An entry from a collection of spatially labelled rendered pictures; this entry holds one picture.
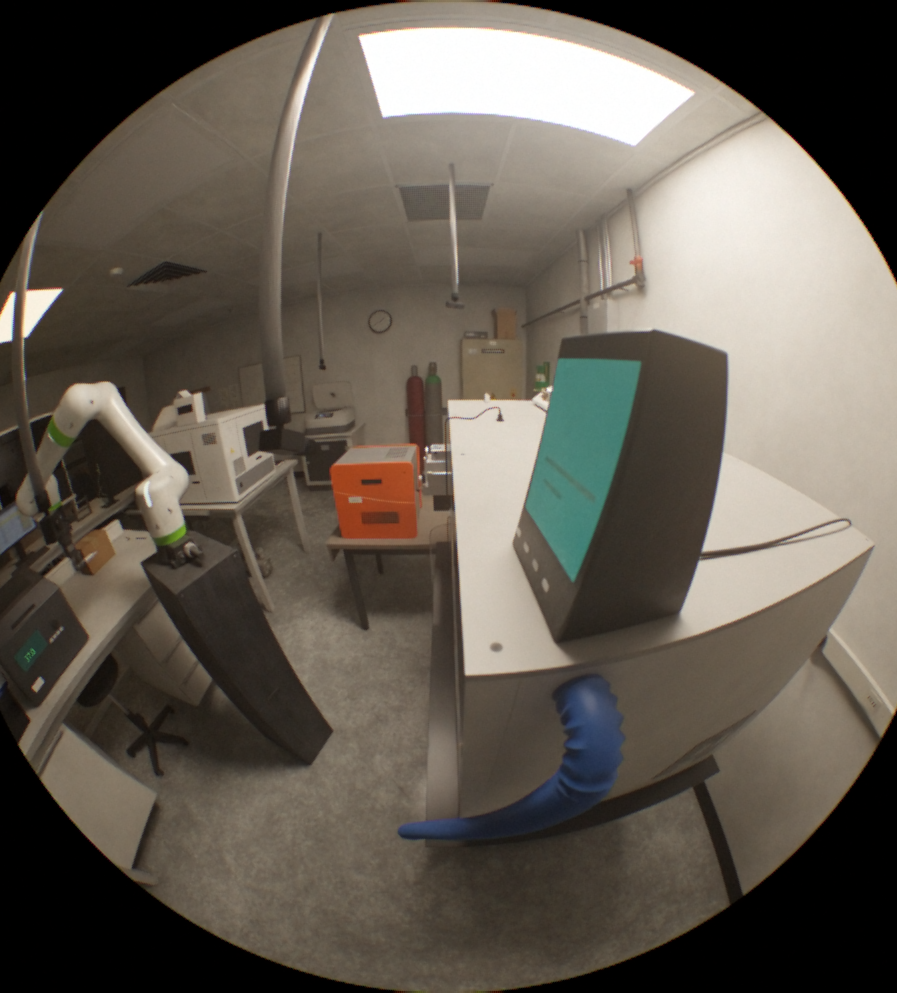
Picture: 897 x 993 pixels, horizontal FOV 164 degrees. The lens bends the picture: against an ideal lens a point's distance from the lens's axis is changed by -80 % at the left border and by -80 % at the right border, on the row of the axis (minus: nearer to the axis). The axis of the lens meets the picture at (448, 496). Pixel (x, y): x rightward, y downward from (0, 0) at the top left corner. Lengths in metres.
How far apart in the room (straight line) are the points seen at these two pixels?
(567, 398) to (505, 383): 4.01
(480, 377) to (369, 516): 2.89
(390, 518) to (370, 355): 3.31
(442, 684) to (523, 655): 0.82
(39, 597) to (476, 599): 1.44
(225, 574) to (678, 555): 0.97
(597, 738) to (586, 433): 0.16
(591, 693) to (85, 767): 1.65
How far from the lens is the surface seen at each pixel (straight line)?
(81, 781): 1.68
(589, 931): 1.73
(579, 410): 0.18
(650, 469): 0.15
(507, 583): 0.22
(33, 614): 1.45
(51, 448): 1.19
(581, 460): 0.17
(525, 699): 0.20
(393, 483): 1.56
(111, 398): 1.23
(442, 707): 0.95
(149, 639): 1.69
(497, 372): 4.18
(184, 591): 0.92
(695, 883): 1.93
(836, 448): 1.22
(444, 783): 0.87
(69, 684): 1.46
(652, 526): 0.17
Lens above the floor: 1.58
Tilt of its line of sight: 24 degrees down
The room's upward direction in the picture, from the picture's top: 1 degrees counter-clockwise
